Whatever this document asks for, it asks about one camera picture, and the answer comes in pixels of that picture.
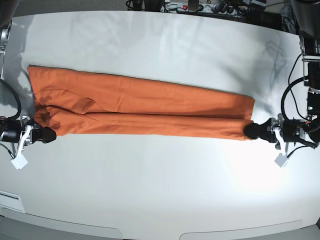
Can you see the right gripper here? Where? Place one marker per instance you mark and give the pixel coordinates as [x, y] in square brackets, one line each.
[40, 134]

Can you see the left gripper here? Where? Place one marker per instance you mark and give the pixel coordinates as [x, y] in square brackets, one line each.
[270, 131]

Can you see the orange T-shirt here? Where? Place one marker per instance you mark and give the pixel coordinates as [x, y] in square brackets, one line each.
[77, 102]

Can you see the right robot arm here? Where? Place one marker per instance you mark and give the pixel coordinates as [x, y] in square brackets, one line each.
[17, 106]

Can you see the black equipment box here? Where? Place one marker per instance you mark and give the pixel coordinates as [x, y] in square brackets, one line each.
[265, 19]

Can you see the white power strip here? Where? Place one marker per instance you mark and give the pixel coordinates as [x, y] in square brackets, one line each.
[217, 7]

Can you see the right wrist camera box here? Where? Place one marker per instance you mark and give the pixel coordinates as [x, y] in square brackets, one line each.
[19, 162]

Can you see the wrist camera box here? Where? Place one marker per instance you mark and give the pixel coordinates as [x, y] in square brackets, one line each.
[281, 160]
[19, 162]

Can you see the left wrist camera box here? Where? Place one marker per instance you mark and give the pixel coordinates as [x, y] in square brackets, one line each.
[281, 160]

